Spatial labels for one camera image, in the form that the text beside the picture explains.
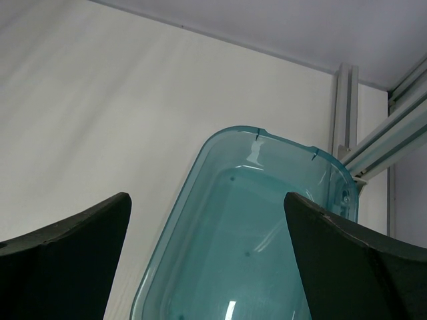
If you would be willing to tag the aluminium frame post right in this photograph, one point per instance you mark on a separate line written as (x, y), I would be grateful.
(403, 131)

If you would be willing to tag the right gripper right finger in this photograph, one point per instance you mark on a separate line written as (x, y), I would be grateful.
(349, 271)

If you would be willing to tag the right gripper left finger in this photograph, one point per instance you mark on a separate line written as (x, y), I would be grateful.
(65, 270)

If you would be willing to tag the teal transparent plastic bin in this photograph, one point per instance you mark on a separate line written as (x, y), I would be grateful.
(225, 251)

